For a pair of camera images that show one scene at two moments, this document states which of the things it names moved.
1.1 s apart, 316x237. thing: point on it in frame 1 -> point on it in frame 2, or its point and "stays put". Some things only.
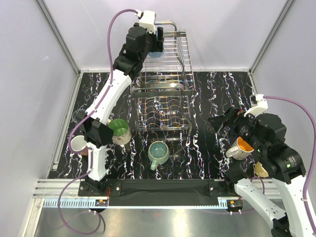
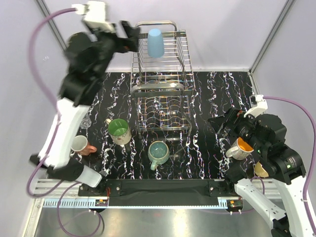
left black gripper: x=157 y=46 -> x=124 y=44
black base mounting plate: x=214 y=187 stays put
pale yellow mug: x=260 y=171 stays put
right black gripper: x=232 y=118 stays put
